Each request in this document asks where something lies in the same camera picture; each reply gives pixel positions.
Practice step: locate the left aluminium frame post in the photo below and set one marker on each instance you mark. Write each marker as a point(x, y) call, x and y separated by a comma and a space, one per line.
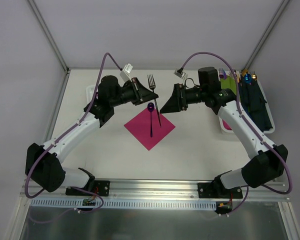
point(47, 33)

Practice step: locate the white slotted cable duct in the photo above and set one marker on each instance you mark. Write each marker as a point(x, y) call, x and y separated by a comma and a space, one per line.
point(125, 204)

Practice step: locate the aluminium frame post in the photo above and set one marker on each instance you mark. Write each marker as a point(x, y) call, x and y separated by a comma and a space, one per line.
point(266, 33)
point(47, 33)

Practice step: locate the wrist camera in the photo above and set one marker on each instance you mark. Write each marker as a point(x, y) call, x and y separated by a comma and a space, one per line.
point(125, 72)
point(181, 74)

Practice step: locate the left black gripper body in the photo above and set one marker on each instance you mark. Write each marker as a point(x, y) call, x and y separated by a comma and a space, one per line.
point(136, 91)

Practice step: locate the large white storage basket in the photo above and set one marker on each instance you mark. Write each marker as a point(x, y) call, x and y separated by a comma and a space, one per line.
point(268, 113)

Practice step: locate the black fork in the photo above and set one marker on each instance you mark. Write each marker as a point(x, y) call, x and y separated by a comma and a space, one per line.
point(152, 87)

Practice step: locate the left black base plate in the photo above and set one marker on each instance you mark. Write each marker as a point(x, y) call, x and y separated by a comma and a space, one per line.
point(99, 187)

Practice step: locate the green rolled napkin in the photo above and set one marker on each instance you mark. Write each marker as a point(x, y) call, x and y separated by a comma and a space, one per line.
point(229, 83)

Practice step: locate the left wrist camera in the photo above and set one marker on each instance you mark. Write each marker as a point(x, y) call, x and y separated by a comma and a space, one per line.
point(125, 72)

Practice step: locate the silver spoon in roll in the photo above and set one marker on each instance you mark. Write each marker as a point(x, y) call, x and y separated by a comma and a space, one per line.
point(236, 75)

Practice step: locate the small white utensil basket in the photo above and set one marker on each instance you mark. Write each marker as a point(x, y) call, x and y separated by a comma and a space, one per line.
point(90, 93)

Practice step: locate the aluminium front rail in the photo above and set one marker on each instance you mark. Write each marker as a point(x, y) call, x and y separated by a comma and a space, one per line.
point(180, 190)

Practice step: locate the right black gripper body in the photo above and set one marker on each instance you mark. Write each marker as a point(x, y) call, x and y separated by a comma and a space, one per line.
point(179, 97)

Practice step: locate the dark navy rolled napkin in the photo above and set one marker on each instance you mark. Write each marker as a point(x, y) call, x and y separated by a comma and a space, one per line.
point(253, 102)

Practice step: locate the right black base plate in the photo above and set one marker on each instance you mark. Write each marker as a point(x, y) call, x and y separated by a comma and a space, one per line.
point(205, 191)

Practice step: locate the purple metallic spoon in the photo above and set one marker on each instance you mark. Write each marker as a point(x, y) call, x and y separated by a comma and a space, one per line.
point(151, 108)

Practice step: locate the right aluminium frame post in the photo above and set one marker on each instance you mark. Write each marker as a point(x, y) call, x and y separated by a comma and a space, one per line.
point(266, 33)

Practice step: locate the purple fork in roll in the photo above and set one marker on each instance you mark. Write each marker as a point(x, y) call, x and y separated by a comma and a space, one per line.
point(222, 74)

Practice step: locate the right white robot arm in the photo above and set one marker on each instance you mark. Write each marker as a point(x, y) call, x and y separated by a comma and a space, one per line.
point(267, 160)

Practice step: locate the magenta paper napkin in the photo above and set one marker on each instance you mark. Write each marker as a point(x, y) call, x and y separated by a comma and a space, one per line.
point(149, 133)

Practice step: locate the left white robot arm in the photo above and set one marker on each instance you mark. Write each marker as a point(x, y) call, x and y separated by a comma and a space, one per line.
point(44, 162)

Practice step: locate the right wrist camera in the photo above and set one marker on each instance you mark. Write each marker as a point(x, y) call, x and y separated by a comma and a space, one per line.
point(181, 74)

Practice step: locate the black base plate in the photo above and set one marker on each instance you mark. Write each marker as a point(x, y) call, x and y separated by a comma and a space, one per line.
point(99, 187)
point(205, 191)

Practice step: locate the blue spoon in roll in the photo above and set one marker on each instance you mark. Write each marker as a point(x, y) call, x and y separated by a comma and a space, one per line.
point(248, 78)

